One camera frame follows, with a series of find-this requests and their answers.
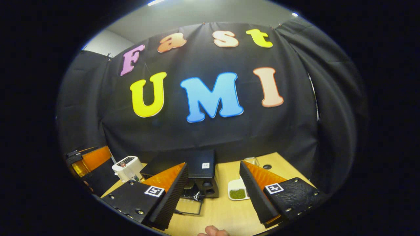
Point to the white countertop appliance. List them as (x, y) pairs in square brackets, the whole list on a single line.
[(126, 167)]

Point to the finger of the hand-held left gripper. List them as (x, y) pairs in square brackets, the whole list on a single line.
[(96, 159)]

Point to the green mung beans pile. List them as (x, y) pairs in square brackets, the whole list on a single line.
[(238, 194)]

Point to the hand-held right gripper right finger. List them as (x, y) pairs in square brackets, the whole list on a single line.
[(256, 196)]

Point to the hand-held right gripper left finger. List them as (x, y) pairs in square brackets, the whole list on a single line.
[(170, 200)]

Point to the black electric oven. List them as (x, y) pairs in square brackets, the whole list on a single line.
[(203, 159)]

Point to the white divided tray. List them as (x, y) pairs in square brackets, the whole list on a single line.
[(236, 185)]

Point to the black backdrop cloth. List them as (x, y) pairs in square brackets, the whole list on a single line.
[(213, 137)]

